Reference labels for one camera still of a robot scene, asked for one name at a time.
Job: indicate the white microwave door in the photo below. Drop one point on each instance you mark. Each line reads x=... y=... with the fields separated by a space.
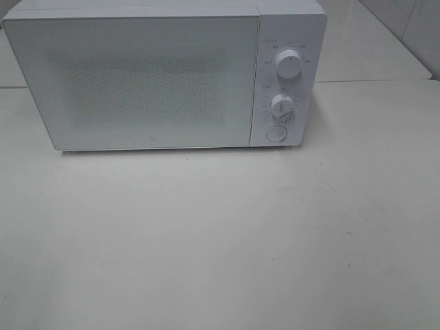
x=116 y=84

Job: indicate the lower white timer knob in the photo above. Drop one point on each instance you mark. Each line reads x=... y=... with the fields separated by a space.
x=281 y=105

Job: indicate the upper white power knob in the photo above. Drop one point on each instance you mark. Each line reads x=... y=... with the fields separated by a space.
x=288 y=63

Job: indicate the white microwave oven body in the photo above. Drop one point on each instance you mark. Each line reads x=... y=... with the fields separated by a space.
x=281 y=24

